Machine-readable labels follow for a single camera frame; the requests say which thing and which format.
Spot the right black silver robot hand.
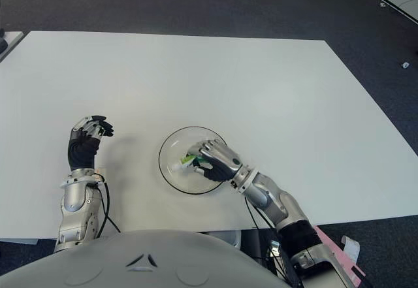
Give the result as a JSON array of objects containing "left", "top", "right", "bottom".
[{"left": 187, "top": 139, "right": 244, "bottom": 183}]

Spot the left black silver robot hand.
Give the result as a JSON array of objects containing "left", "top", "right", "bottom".
[{"left": 67, "top": 114, "right": 115, "bottom": 173}]

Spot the green snack packet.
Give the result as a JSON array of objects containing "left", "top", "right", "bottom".
[{"left": 172, "top": 153, "right": 207, "bottom": 171}]

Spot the white plate with black rim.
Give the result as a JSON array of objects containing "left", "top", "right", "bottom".
[{"left": 158, "top": 125, "right": 233, "bottom": 194}]

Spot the white bin under table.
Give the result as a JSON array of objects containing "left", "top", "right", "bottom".
[{"left": 205, "top": 229, "right": 242, "bottom": 248}]

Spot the black table column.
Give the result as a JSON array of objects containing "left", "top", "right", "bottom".
[{"left": 241, "top": 229, "right": 263, "bottom": 263}]

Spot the grey robot torso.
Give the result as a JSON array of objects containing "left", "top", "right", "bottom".
[{"left": 0, "top": 229, "right": 291, "bottom": 288}]

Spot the white side table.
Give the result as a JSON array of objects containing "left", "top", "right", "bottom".
[{"left": 0, "top": 30, "right": 25, "bottom": 62}]

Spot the pink box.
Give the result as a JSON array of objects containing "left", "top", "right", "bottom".
[{"left": 313, "top": 225, "right": 366, "bottom": 288}]

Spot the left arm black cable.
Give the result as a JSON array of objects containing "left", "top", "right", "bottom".
[{"left": 94, "top": 180, "right": 121, "bottom": 238}]

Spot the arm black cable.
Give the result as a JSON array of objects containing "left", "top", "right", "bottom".
[
  {"left": 244, "top": 199, "right": 301, "bottom": 288},
  {"left": 94, "top": 180, "right": 121, "bottom": 238}
]

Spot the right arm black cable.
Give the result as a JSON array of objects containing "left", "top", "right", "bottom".
[{"left": 244, "top": 199, "right": 301, "bottom": 288}]

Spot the metal bracket under table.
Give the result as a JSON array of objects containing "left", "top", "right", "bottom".
[{"left": 266, "top": 239, "right": 285, "bottom": 281}]

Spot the white strap on floor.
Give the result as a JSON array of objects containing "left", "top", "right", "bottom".
[{"left": 339, "top": 234, "right": 361, "bottom": 264}]

